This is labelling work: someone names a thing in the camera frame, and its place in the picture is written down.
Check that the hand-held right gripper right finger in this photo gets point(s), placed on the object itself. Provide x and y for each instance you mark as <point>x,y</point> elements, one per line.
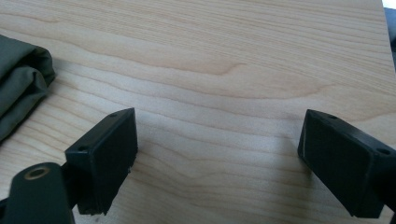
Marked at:
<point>339,161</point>

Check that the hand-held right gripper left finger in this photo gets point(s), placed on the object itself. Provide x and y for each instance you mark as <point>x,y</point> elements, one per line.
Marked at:
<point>102,161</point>

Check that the dark green cloth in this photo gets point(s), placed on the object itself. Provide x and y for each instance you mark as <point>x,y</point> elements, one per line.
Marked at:
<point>18,81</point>

